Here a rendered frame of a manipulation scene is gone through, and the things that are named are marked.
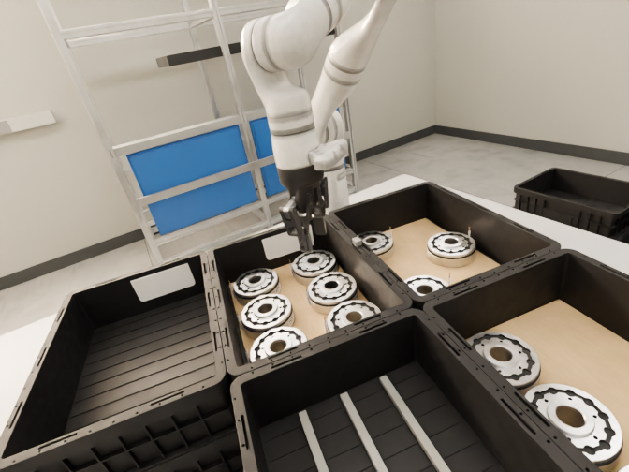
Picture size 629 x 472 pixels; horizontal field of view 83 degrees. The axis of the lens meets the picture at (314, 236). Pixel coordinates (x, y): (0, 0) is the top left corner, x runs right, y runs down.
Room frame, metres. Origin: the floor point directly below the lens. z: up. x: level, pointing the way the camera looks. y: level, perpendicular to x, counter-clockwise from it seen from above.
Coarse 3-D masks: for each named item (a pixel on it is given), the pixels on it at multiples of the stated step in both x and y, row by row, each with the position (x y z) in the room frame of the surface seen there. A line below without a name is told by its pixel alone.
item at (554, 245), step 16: (400, 192) 0.84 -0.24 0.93; (448, 192) 0.79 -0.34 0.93; (352, 208) 0.81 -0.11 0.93; (480, 208) 0.68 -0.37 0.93; (512, 224) 0.59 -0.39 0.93; (544, 240) 0.52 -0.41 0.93; (528, 256) 0.49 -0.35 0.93; (496, 272) 0.46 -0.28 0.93; (448, 288) 0.44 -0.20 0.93; (416, 304) 0.43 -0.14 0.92
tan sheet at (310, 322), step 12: (288, 264) 0.76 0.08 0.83; (288, 276) 0.70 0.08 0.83; (288, 288) 0.66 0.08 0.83; (300, 288) 0.65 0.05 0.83; (300, 300) 0.61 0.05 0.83; (360, 300) 0.57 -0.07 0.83; (240, 312) 0.61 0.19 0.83; (300, 312) 0.57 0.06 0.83; (312, 312) 0.56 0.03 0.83; (240, 324) 0.57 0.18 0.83; (300, 324) 0.53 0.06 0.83; (312, 324) 0.53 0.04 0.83; (312, 336) 0.50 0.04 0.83
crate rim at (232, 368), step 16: (336, 224) 0.73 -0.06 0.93; (240, 240) 0.74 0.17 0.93; (208, 256) 0.70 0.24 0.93; (368, 256) 0.58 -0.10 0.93; (384, 272) 0.52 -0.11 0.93; (400, 288) 0.46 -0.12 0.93; (224, 304) 0.51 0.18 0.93; (400, 304) 0.43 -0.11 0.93; (224, 320) 0.47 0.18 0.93; (368, 320) 0.41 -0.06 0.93; (224, 336) 0.43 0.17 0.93; (320, 336) 0.39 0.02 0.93; (336, 336) 0.39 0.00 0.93; (224, 352) 0.40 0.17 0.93; (288, 352) 0.37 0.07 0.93; (240, 368) 0.36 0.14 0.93; (256, 368) 0.36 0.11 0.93
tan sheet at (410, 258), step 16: (416, 224) 0.83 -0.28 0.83; (432, 224) 0.82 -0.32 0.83; (400, 240) 0.77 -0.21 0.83; (416, 240) 0.76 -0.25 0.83; (400, 256) 0.70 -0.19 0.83; (416, 256) 0.69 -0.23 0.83; (480, 256) 0.64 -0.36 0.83; (400, 272) 0.64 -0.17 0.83; (416, 272) 0.63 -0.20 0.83; (432, 272) 0.62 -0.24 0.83; (448, 272) 0.61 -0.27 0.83; (464, 272) 0.60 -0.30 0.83; (480, 272) 0.59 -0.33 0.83
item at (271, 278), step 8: (248, 272) 0.71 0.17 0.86; (256, 272) 0.71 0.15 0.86; (264, 272) 0.70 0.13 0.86; (272, 272) 0.69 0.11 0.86; (240, 280) 0.69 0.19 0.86; (272, 280) 0.66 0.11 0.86; (240, 288) 0.65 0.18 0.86; (248, 288) 0.64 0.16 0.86; (256, 288) 0.64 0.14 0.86; (264, 288) 0.64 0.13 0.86; (248, 296) 0.62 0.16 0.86; (256, 296) 0.62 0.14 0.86
